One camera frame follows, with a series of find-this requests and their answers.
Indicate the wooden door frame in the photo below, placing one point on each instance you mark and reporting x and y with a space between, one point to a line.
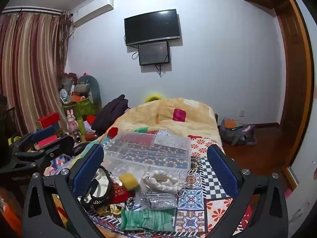
294 79

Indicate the grey green plush toy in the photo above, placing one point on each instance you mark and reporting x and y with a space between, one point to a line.
89 86

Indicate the red box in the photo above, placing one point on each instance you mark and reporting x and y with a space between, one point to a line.
48 119

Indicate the curtain rail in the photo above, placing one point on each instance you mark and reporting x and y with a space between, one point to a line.
32 10

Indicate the black headband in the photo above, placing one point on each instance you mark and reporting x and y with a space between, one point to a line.
107 186

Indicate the yellow sponge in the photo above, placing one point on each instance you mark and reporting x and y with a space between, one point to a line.
128 180

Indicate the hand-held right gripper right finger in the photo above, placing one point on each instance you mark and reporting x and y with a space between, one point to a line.
223 172

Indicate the silver glitter pouch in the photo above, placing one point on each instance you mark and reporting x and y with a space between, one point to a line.
161 200

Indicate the yellow fleece blanket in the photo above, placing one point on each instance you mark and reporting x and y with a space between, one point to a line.
158 115

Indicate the grey backpack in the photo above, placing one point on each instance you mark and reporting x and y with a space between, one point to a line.
236 132

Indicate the small white fan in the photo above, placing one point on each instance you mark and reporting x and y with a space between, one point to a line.
63 95

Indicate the large wall television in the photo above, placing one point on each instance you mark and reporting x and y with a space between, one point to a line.
151 26

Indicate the red packet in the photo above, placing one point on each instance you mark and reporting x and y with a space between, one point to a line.
119 193

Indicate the pink rabbit toy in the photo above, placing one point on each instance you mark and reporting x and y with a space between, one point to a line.
71 121

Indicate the striped red curtain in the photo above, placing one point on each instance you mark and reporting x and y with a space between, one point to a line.
29 67

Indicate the white air conditioner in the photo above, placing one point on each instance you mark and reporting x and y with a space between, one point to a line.
92 10

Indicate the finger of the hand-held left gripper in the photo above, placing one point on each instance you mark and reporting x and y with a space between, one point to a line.
60 143
47 130

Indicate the white cloth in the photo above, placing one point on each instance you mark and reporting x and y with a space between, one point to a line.
100 187

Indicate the green bottle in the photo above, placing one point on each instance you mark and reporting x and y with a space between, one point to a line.
82 126

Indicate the pink box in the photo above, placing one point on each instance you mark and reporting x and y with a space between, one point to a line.
47 142

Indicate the wall socket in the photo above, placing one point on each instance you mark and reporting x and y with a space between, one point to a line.
242 113

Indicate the black jacket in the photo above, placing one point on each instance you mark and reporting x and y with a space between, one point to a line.
111 115

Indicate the white knit item in bag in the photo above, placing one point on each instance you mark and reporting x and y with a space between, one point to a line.
163 180

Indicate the small wall monitor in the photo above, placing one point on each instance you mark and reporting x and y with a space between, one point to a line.
153 53

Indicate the green gift box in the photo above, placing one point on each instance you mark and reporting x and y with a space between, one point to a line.
83 107

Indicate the yellow green plush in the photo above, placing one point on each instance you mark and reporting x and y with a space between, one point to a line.
154 97

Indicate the colourful printed clothes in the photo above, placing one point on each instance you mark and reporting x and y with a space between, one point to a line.
59 164

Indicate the clear plastic storage box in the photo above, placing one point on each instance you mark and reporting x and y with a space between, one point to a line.
148 151

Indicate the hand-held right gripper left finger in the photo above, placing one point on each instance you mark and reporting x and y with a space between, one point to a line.
87 172

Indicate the patchwork printed bed sheet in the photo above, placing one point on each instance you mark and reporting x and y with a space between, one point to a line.
198 193

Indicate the green knit cloth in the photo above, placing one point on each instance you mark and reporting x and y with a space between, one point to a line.
146 219

